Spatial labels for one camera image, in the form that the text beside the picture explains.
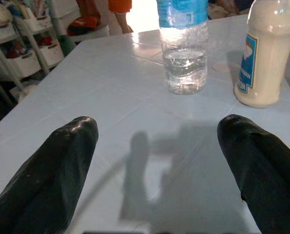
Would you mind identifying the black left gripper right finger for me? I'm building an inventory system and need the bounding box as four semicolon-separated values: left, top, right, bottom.
217;114;290;234

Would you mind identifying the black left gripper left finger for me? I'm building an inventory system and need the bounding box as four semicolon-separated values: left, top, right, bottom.
0;116;99;234

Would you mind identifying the white milk bottle blue label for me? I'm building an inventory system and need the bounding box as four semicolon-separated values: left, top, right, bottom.
233;0;290;108

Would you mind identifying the white storage bin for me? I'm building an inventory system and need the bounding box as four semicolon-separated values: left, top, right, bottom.
38;39;64;67
14;14;53;33
7;49;42;79
0;22;17;41

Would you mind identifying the white stool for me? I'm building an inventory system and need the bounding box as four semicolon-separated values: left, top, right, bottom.
68;24;110;44

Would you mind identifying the clear water bottle blue label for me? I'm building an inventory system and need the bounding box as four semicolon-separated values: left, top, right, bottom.
156;0;209;95

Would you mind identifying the red cloth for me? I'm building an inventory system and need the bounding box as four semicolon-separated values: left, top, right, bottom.
66;16;99;37

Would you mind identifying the person in brown clothes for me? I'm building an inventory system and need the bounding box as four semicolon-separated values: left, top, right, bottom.
76;0;111;27

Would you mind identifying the person in orange shorts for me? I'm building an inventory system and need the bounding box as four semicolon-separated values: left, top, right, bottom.
107;0;134;34

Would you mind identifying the white storage cart frame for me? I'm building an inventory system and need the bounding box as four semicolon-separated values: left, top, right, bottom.
0;21;53;103

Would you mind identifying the pale green furniture post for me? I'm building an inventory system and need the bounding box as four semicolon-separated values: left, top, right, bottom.
48;0;76;57

